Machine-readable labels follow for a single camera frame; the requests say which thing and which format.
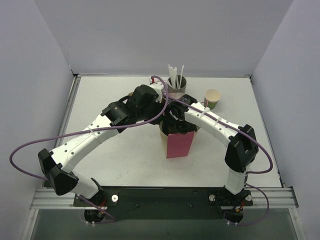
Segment brown paper takeout bag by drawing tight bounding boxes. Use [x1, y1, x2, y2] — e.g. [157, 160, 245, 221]
[159, 90, 201, 159]

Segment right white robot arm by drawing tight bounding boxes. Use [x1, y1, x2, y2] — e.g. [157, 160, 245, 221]
[165, 94, 259, 195]

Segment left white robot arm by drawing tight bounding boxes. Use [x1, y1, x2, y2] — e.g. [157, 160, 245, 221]
[38, 83, 165, 206]

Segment green paper coffee cup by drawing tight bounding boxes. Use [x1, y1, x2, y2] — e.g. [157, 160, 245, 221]
[203, 89, 221, 110]

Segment grey cylindrical straw holder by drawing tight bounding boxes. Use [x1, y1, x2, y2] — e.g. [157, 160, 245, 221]
[167, 75, 187, 93]

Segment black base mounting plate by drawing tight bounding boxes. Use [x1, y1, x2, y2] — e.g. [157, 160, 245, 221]
[73, 186, 253, 221]

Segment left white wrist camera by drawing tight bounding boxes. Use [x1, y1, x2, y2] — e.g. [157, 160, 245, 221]
[148, 76, 168, 103]

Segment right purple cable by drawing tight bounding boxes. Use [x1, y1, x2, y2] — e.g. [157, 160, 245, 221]
[164, 94, 274, 227]

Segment aluminium frame rail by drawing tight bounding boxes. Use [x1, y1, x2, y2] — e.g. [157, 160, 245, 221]
[30, 186, 299, 210]

